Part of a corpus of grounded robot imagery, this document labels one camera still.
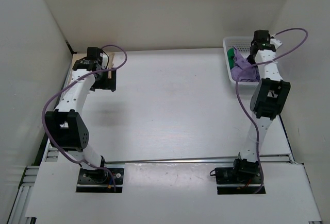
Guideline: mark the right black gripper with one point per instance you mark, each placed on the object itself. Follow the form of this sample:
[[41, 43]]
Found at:
[[250, 60]]

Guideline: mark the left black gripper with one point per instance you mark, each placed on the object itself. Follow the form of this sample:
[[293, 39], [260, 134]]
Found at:
[[108, 84]]

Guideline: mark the purple t shirt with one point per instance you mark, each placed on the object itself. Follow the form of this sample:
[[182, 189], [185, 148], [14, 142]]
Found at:
[[241, 72]]

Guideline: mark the beige t shirt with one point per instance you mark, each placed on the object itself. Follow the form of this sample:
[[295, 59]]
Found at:
[[111, 61]]

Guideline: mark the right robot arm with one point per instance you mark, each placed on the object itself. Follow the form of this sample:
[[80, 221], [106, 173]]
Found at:
[[266, 104]]

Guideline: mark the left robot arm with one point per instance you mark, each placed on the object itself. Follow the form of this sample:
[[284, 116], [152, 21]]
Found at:
[[63, 123]]

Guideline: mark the green t shirt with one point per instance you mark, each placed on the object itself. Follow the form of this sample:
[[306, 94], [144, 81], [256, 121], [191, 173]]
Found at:
[[231, 55]]

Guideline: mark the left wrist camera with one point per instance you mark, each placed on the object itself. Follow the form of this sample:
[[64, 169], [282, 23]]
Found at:
[[95, 59]]

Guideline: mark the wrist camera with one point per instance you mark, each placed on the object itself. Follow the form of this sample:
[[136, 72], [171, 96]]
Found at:
[[262, 40], [95, 59]]

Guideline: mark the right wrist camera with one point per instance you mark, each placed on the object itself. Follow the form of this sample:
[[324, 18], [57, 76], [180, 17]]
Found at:
[[262, 40]]

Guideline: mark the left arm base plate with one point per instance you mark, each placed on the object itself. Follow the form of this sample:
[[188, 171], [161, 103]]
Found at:
[[98, 181]]

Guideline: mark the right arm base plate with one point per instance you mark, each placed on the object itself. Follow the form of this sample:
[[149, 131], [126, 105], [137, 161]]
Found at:
[[229, 184]]

